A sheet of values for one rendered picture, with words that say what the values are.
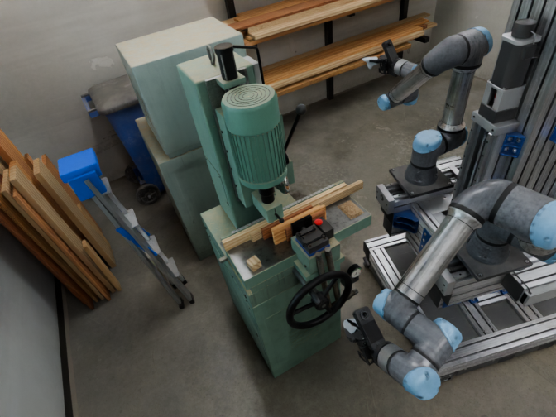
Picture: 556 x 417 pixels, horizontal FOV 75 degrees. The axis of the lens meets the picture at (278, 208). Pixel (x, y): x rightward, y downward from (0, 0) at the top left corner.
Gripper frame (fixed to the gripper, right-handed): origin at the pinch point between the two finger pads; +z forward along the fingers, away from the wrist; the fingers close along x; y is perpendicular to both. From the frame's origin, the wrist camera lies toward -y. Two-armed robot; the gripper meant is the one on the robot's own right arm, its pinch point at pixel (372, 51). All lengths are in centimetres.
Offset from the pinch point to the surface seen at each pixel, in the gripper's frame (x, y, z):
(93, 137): -169, 53, 176
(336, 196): -65, 22, -55
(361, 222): -64, 27, -70
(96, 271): -197, 73, 39
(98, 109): -145, 11, 117
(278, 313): -112, 51, -71
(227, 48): -87, -50, -44
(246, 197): -100, 5, -46
